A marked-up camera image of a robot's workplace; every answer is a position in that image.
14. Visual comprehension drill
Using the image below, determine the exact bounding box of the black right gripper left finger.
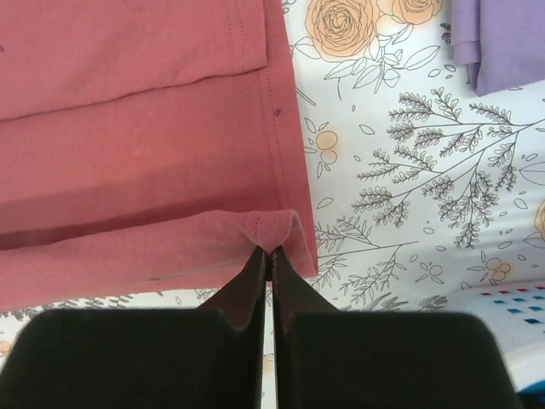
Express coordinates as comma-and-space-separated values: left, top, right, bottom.
1, 248, 267, 408

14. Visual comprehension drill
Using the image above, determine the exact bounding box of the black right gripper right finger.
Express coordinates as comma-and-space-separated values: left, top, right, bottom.
270, 248, 525, 409

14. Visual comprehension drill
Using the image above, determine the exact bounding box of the red t shirt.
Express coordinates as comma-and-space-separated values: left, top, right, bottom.
1, 1, 318, 310

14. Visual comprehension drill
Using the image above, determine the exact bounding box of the floral patterned table mat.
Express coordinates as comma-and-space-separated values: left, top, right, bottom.
0, 0, 545, 409

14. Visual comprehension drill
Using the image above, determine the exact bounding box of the white plastic laundry basket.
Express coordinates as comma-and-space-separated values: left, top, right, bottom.
446, 280, 545, 404

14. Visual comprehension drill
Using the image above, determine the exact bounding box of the folded purple t shirt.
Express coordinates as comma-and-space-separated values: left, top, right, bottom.
450, 0, 544, 96

